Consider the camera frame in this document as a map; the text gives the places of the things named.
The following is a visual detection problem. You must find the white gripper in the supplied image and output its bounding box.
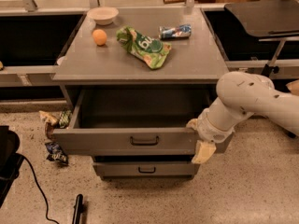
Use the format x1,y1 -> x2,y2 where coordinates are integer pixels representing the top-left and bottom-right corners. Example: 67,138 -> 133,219
186,108 -> 235,164

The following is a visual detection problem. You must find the grey top drawer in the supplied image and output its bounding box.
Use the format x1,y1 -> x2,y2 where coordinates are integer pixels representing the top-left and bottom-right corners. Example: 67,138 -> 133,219
54,86 -> 211,156

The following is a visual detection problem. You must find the grey drawer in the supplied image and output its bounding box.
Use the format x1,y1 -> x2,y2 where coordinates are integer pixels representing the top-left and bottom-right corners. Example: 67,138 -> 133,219
93,155 -> 200,179
54,86 -> 211,156

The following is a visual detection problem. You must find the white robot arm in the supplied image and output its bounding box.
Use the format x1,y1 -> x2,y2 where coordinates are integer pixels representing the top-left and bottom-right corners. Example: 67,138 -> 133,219
187,72 -> 299,164

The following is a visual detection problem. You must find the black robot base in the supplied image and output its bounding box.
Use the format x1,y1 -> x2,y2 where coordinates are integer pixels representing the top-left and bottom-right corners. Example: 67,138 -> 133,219
0,125 -> 22,207

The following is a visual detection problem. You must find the grey bottom drawer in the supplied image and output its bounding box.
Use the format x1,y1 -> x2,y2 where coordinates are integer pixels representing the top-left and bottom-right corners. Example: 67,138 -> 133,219
93,155 -> 200,179

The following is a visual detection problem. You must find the grey drawer cabinet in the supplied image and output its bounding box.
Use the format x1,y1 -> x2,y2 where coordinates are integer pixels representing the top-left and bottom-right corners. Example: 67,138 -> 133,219
51,7 -> 232,181

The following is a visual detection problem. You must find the green chip bag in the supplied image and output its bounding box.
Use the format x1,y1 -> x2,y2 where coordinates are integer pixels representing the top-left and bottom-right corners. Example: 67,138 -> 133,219
116,26 -> 172,70

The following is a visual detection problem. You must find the blue soda can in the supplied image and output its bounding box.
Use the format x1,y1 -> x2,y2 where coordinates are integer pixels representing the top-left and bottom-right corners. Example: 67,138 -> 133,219
159,24 -> 192,39

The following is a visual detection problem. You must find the black tray table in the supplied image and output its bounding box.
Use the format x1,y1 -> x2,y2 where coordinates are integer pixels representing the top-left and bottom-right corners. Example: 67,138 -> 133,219
223,0 -> 299,79

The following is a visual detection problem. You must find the green snack bag on floor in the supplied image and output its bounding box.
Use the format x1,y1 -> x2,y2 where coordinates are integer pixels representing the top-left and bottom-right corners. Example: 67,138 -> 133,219
58,110 -> 72,128

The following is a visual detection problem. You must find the black bar on floor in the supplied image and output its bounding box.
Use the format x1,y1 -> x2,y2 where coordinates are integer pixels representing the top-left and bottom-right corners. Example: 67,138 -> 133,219
72,194 -> 83,224

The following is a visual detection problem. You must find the wooden stick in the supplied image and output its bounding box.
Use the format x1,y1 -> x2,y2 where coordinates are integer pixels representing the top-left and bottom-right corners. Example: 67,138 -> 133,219
163,0 -> 185,4

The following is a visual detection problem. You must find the orange fruit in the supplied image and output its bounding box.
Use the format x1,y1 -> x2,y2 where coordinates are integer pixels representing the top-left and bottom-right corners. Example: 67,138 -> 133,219
93,29 -> 107,46

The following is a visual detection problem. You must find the blue snack bag on floor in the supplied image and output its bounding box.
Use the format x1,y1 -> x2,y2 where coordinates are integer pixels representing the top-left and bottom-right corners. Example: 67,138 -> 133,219
45,142 -> 68,165

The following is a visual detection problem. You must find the yellow snack bag on floor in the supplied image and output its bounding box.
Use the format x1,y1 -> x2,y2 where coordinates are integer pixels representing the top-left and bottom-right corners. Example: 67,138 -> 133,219
39,111 -> 58,126

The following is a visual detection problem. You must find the brown snack bag on floor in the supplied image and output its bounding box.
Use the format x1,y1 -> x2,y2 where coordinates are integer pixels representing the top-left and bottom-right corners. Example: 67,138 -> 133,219
45,123 -> 55,140

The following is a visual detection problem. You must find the white bowl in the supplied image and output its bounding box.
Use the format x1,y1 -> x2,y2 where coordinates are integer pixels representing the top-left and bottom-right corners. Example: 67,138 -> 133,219
87,7 -> 119,25

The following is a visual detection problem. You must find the black cable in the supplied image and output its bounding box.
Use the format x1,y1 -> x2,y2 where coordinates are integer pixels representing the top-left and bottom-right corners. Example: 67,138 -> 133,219
15,152 -> 60,224

